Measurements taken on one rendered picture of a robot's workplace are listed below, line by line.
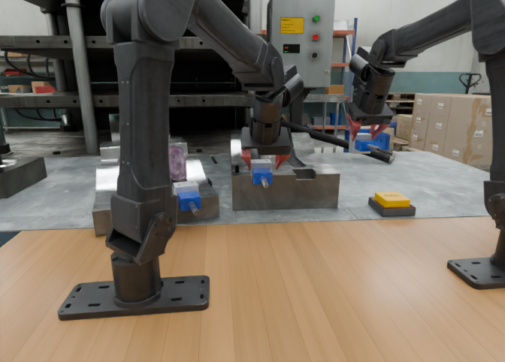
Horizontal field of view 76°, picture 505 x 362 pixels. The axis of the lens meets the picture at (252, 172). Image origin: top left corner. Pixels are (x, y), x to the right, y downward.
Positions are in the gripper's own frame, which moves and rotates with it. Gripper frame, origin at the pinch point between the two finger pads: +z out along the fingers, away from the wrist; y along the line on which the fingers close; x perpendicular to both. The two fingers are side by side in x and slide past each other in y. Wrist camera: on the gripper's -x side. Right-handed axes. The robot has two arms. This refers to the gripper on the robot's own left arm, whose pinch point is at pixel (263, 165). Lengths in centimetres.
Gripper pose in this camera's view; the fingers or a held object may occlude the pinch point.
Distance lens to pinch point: 77.0
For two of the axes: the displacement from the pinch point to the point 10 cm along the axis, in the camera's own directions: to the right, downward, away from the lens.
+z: -0.3, 7.0, 7.2
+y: -10.0, 0.2, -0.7
